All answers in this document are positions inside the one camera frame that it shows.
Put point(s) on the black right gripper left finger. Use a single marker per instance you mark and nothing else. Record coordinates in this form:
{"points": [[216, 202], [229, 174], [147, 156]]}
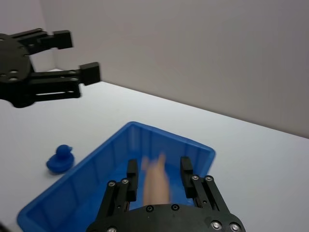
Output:
{"points": [[132, 176]]}

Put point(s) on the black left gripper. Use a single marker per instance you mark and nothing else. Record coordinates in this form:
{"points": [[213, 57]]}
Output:
{"points": [[13, 70]]}

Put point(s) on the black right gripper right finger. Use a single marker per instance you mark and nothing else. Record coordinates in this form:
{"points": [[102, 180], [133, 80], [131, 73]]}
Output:
{"points": [[187, 174]]}

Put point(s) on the tan toy figure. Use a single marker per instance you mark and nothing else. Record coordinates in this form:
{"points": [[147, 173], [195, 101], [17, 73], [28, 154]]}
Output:
{"points": [[156, 186]]}

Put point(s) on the blue plastic bin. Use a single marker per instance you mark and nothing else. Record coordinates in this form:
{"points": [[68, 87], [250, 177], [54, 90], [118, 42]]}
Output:
{"points": [[96, 166]]}

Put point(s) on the blue rubber duck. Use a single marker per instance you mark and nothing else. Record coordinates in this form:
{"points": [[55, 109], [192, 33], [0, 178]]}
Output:
{"points": [[60, 160]]}

